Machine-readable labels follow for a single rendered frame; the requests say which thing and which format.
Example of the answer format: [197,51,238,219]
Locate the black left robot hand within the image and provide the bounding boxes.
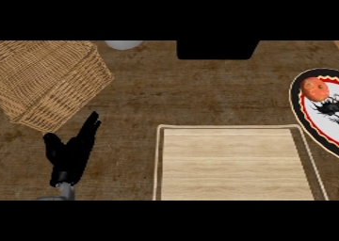
[41,110,103,188]

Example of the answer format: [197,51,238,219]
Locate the pale wooden tray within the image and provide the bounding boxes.
[151,123,330,201]

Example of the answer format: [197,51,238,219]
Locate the black rimmed patterned plate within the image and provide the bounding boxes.
[288,68,339,162]

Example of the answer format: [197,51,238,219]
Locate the woven wicker basket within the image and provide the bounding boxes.
[0,40,114,134]

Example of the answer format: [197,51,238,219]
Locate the white round object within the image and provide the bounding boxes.
[104,40,144,51]

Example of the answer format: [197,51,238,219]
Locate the black appliance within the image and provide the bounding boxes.
[175,40,260,60]

